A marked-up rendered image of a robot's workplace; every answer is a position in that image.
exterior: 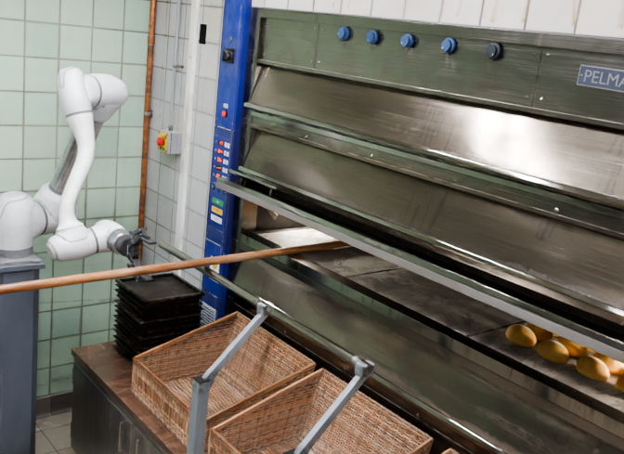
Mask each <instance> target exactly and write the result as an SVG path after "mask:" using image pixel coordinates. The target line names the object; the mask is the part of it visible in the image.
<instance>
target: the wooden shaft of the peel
mask: <svg viewBox="0 0 624 454"><path fill-rule="evenodd" d="M346 246H352V245H349V244H347V243H345V242H342V241H340V240H335V241H327V242H320V243H313V244H306V245H299V246H292V247H284V248H278V249H270V250H263V251H256V252H248V253H235V254H229V255H221V256H214V257H207V258H200V259H193V260H186V261H178V262H172V263H164V264H158V265H150V266H137V267H129V268H123V269H115V270H108V271H101V272H94V273H86V274H80V275H72V276H66V277H58V278H51V279H38V280H31V281H23V282H16V283H9V284H2V285H0V295H2V294H9V293H15V292H27V291H34V290H41V289H48V288H55V287H61V286H68V285H74V284H81V283H87V282H95V281H102V280H108V279H120V278H127V277H134V276H141V275H148V274H154V273H161V272H167V271H174V270H181V269H188V268H194V267H201V266H213V265H220V264H227V263H234V262H240V261H247V260H253V259H260V258H267V257H274V256H281V255H287V254H294V253H306V252H314V251H320V250H327V249H333V248H340V247H346Z"/></svg>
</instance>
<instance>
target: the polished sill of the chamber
mask: <svg viewBox="0 0 624 454"><path fill-rule="evenodd" d="M240 242H242V243H244V244H246V245H247V246H249V247H251V248H253V249H255V250H257V251H263V250H270V249H278V248H284V247H282V246H280V245H278V244H276V243H274V242H272V241H270V240H267V239H265V238H263V237H261V236H259V235H257V234H255V233H253V232H247V233H241V234H240ZM271 258H273V259H275V260H277V261H278V262H280V263H282V264H284V265H286V266H288V267H290V268H292V269H294V270H296V271H298V272H300V273H302V274H304V275H306V276H308V277H309V278H311V279H313V280H315V281H317V282H319V283H321V284H323V285H325V286H327V287H329V288H331V289H333V290H335V291H337V292H339V293H340V294H342V295H344V296H346V297H348V298H350V299H352V300H354V301H356V302H358V303H360V304H362V305H365V306H366V307H368V308H370V309H371V310H373V311H375V312H377V313H379V314H381V315H383V316H385V317H387V318H390V319H392V320H393V321H395V322H397V323H399V324H401V325H403V326H404V327H406V328H408V329H410V330H412V331H415V332H417V333H419V334H420V335H422V336H424V337H426V338H428V339H430V340H432V341H434V342H435V343H437V344H440V345H442V346H444V347H446V348H447V349H449V350H451V351H453V352H455V353H457V354H459V355H461V356H463V357H465V358H467V359H469V360H471V361H473V362H474V363H476V364H478V365H480V366H482V367H484V368H486V369H488V370H491V371H493V372H495V373H497V374H498V375H500V376H501V377H503V378H505V379H507V380H509V381H511V382H513V383H516V384H518V385H520V386H522V387H524V388H526V389H527V390H528V391H530V392H532V393H534V394H536V395H538V396H541V397H543V398H545V399H547V400H549V401H551V402H553V403H554V404H556V405H558V406H560V407H561V408H563V409H566V410H568V411H570V412H572V413H574V414H576V415H578V416H580V417H581V418H583V419H585V420H587V421H589V422H591V423H593V424H595V425H597V426H599V427H601V428H603V429H605V430H606V431H608V432H610V433H612V434H614V435H617V436H619V437H621V438H622V439H624V412H622V411H620V410H618V409H614V408H612V407H610V406H608V405H606V404H605V403H603V402H601V401H599V400H597V399H595V398H593V397H591V396H588V395H586V394H584V393H581V392H580V391H578V390H576V389H574V388H572V387H570V386H568V385H566V384H564V383H561V382H559V381H557V380H555V379H554V378H552V377H549V376H547V375H545V374H543V373H541V372H539V371H537V370H534V369H532V368H530V367H529V366H527V365H525V364H523V363H521V362H519V361H517V360H514V359H512V358H510V357H507V356H505V355H504V354H502V353H500V352H498V351H496V350H494V349H492V348H490V347H488V346H486V345H484V344H481V343H479V342H477V341H475V340H473V339H471V338H469V337H467V336H465V335H463V334H461V333H459V332H457V331H455V330H453V329H451V328H449V327H446V326H444V325H442V324H440V323H438V322H436V321H434V320H432V319H430V318H428V317H426V316H424V315H422V314H420V313H418V312H416V311H414V310H411V309H409V308H407V307H405V306H404V305H401V304H399V303H397V302H395V301H393V300H391V299H389V298H387V297H385V296H383V295H381V294H379V293H377V292H374V291H372V290H370V289H368V288H366V287H364V286H362V285H360V284H358V283H356V282H354V281H353V280H351V279H348V278H346V277H343V276H341V275H339V274H337V273H335V272H333V271H331V270H329V269H328V268H326V267H324V266H321V265H319V264H317V263H315V262H313V261H311V260H308V259H306V258H304V257H303V256H301V255H299V254H297V253H294V254H287V255H281V256H274V257H271Z"/></svg>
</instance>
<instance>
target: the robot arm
mask: <svg viewBox="0 0 624 454"><path fill-rule="evenodd" d="M58 96H59V101H60V104H61V107H62V109H63V112H64V114H65V117H66V120H67V122H68V124H69V126H70V128H71V134H70V136H69V139H68V141H67V144H66V146H65V148H64V150H63V152H62V154H61V157H60V159H59V162H58V165H57V168H56V170H55V172H54V174H53V176H52V178H51V181H50V182H49V183H46V184H44V185H42V187H41V188H40V189H39V191H38V192H37V193H36V194H35V195H34V197H33V198H32V197H31V196H30V195H28V194H26V193H24V192H22V191H9V192H5V193H3V194H2V195H1V196H0V267H1V266H15V265H26V264H40V263H41V258H39V257H37V256H36V255H35V254H34V253H33V240H35V239H36V238H37V237H39V236H42V235H47V234H52V233H55V232H56V235H55V236H52V237H51V238H50V239H49V240H48V241H47V244H46V250H47V253H48V255H49V256H50V257H51V258H52V259H54V260H56V261H74V260H79V259H83V258H86V257H88V256H90V255H92V254H96V253H105V252H115V253H117V254H119V255H123V256H125V257H127V258H128V259H129V264H127V267H128V268H129V267H137V266H141V264H140V262H139V261H140V258H139V255H138V251H139V248H138V247H139V245H140V244H141V242H142V241H144V242H146V243H147V244H148V245H151V244H157V241H155V240H153V239H151V238H150V236H149V235H148V234H147V233H146V231H147V228H146V227H144V228H139V229H137V230H134V231H129V233H128V232H127V231H126V230H125V229H124V228H123V227H122V226H121V225H119V224H117V223H115V222H113V221H110V220H101V221H99V222H97V223H96V224H95V225H94V226H93V227H89V228H86V227H85V226H84V224H83V223H81V222H79V221H78V220H77V217H78V213H79V207H78V203H77V201H76V200H77V198H78V195H79V193H80V191H81V189H82V186H83V184H84V182H85V179H86V177H87V175H88V173H89V170H90V168H91V166H92V163H93V160H94V157H95V150H96V139H97V137H98V134H99V131H100V129H101V127H102V124H103V123H105V122H106V121H107V120H108V119H109V118H110V117H111V116H112V115H113V114H114V112H115V111H117V110H118V109H119V108H120V107H121V106H122V105H123V104H124V103H125V102H126V100H127V99H128V88H127V86H126V84H125V83H124V82H123V81H122V80H120V79H119V78H117V77H116V76H114V75H110V74H105V73H91V74H84V73H83V71H82V70H81V69H79V68H78V67H75V66H70V67H68V68H64V69H62V70H60V71H59V74H58ZM137 235H138V236H137ZM135 236H137V237H136V239H135ZM136 258H137V259H136Z"/></svg>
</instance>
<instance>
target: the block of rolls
mask: <svg viewBox="0 0 624 454"><path fill-rule="evenodd" d="M505 334H506V337H507V339H508V340H510V341H511V342H513V343H515V344H519V345H522V346H527V347H531V346H534V345H535V343H536V341H537V340H539V341H542V342H540V343H539V345H538V347H537V352H538V354H539V355H540V356H541V357H543V358H545V359H547V360H550V361H551V362H554V363H559V364H565V363H566V362H567V361H568V360H569V356H572V357H580V359H579V360H578V362H577V365H576V367H577V370H578V372H579V373H580V374H582V375H584V376H585V377H588V378H590V379H592V380H595V381H598V382H606V381H607V380H608V379H609V373H610V374H614V375H621V376H620V377H619V378H618V379H617V388H618V389H619V390H620V391H621V392H623V393H624V374H623V373H624V364H623V363H621V362H619V361H616V360H614V359H613V358H610V357H607V356H605V355H602V354H600V353H598V352H595V351H593V350H591V349H589V348H587V347H585V346H583V345H580V344H577V343H574V342H572V341H570V340H567V339H566V338H564V337H561V336H559V335H557V334H555V333H552V332H550V331H546V330H544V329H543V328H540V327H538V326H536V325H534V324H531V323H529V322H527V323H526V324H525V325H522V324H513V325H512V326H510V327H509V328H508V329H507V331H506V333H505ZM553 336H555V337H560V338H559V339H558V340H557V341H555V340H552V338H553ZM588 351H590V352H594V353H595V354H594V355H593V356H592V357H591V356H587V355H588ZM622 374H623V375H622Z"/></svg>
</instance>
